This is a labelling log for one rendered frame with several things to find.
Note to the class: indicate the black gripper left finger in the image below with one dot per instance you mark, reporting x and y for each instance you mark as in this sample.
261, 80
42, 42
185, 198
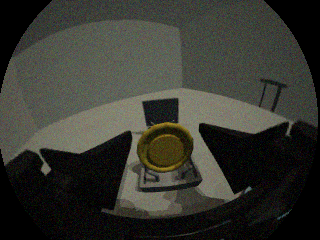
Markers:
98, 170

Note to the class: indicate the yellow round plate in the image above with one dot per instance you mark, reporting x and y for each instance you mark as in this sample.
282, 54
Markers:
165, 147

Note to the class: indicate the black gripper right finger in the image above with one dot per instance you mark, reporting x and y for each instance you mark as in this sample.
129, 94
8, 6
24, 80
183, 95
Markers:
239, 154

